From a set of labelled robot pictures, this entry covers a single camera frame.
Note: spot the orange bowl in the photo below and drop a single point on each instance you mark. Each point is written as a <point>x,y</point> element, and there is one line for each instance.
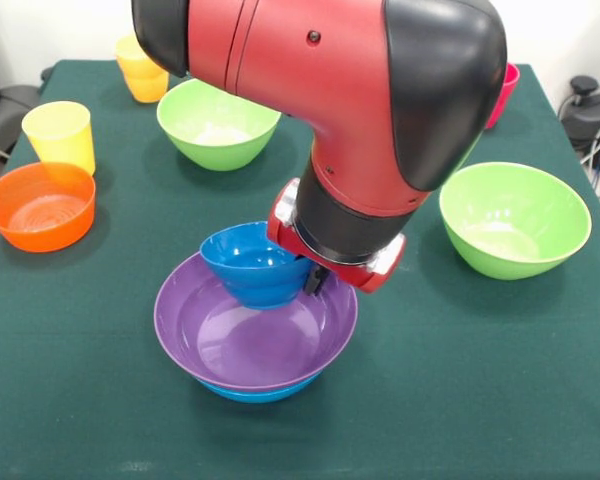
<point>45,215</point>

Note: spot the dark green table cloth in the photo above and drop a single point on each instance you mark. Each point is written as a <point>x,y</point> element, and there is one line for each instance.
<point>430,375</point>

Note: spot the yellow orange cup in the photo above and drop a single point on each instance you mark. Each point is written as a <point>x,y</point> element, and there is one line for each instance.
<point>140,85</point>

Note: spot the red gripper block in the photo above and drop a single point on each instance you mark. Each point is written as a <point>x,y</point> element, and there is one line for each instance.
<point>365,277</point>

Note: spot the green bowl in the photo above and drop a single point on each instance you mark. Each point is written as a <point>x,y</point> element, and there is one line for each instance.
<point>215,135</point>
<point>515,235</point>

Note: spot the purple bowl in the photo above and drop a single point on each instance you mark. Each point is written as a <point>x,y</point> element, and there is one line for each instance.
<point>260,350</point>

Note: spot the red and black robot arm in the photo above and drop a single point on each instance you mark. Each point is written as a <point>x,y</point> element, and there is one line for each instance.
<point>355,100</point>

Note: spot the red cup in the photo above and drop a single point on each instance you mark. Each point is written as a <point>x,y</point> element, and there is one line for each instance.
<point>502,95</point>

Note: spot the large light blue bowl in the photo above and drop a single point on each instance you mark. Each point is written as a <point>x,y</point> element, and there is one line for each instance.
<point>260,395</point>

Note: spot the small dark blue bowl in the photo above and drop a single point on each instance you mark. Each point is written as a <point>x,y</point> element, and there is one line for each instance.
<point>255,275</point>

